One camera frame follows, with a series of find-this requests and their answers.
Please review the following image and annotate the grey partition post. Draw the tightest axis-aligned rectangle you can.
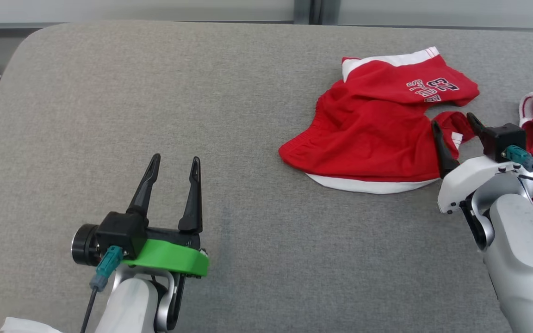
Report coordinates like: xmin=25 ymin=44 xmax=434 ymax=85
xmin=294 ymin=0 xmax=341 ymax=25

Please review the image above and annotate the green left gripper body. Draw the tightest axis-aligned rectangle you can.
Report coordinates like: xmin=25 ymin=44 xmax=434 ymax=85
xmin=121 ymin=227 xmax=211 ymax=278

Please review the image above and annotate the red shorts white stripe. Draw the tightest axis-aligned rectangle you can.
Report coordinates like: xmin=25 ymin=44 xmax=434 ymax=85
xmin=279 ymin=46 xmax=480 ymax=195

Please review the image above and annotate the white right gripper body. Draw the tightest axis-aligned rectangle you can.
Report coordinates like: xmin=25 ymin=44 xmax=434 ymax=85
xmin=437 ymin=155 xmax=522 ymax=214

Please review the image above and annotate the right cable teal connector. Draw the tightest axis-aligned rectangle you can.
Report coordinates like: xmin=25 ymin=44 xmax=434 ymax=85
xmin=501 ymin=145 xmax=533 ymax=198

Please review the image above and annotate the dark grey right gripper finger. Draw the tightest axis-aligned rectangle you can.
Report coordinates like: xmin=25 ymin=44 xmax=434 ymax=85
xmin=432 ymin=120 xmax=460 ymax=179
xmin=466 ymin=112 xmax=486 ymax=139

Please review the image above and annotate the white crumpled paper tag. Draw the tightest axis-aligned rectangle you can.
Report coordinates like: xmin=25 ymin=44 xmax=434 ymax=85
xmin=0 ymin=317 xmax=63 ymax=333

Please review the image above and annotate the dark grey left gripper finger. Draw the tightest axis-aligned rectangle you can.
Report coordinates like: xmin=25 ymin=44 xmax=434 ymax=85
xmin=178 ymin=156 xmax=204 ymax=234
xmin=126 ymin=154 xmax=161 ymax=218

